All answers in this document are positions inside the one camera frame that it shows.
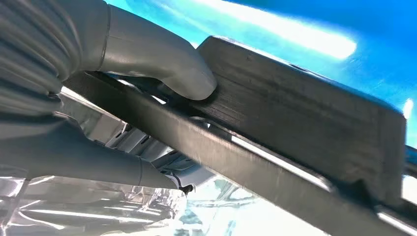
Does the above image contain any blue metal shelf rack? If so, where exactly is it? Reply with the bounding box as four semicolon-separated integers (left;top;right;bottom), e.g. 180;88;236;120
104;0;417;150

